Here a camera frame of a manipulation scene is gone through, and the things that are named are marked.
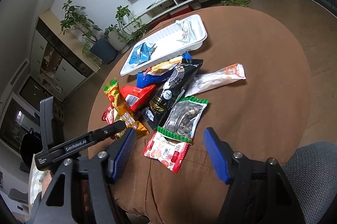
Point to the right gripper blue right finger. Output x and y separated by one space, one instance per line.
220 154

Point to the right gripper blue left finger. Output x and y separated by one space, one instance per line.
119 155

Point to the brown round table cloth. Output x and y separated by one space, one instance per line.
263 116

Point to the grey upholstered chair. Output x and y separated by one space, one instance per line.
311 172

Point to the red snack bag with barcode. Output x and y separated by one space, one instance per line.
136 97

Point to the light blue snack packet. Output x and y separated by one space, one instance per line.
141 53

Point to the red white fruit snack packet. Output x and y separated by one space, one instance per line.
168 153

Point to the white crumpled snack wrapper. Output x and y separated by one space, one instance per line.
188 31

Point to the white plastic tray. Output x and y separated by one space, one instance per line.
167 46

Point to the pink red snack packet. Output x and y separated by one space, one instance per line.
109 115

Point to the blue yellow chip bag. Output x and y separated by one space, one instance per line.
160 72

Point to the green edged nut bag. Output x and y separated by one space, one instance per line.
183 119

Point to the red storage boxes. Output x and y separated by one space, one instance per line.
172 14

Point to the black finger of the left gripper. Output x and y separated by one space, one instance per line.
114 131

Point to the clear white orange snack packet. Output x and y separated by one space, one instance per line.
227 75

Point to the person's left hand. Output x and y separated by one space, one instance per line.
45 183

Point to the plant in dark blue pot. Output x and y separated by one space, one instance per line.
97 49

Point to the black snack bag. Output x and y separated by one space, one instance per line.
172 90

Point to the plant in white pot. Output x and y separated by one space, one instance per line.
128 28

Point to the wooden display cabinet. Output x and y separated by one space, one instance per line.
57 61

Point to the orange yellow snack packet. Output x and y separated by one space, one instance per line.
122 109

